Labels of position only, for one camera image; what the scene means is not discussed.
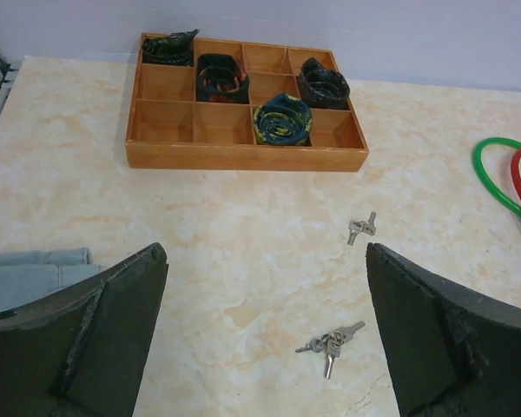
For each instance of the silver key bunch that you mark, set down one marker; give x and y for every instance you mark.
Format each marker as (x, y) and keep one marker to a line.
(331, 345)
(361, 227)

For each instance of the blue yellow rolled tie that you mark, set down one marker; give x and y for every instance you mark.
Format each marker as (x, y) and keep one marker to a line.
(283, 121)

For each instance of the wooden compartment tray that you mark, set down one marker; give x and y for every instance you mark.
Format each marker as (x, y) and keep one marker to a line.
(169, 127)

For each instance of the green cable lock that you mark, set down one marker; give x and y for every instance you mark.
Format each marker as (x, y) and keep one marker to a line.
(483, 176)

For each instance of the black dotted rolled tie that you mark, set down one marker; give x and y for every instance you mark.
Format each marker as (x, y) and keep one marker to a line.
(322, 88)

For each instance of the dark green rolled tie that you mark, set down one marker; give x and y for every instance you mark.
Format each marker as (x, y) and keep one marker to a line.
(175, 49)

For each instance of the folded blue jeans cloth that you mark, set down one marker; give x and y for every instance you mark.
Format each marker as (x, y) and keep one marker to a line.
(31, 275)

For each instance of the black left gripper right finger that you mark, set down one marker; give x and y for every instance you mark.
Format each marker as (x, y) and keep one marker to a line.
(450, 351)

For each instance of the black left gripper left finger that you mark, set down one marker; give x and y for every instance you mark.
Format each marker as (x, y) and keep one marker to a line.
(82, 350)

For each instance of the black orange rolled tie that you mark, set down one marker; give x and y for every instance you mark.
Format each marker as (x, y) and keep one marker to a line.
(221, 78)

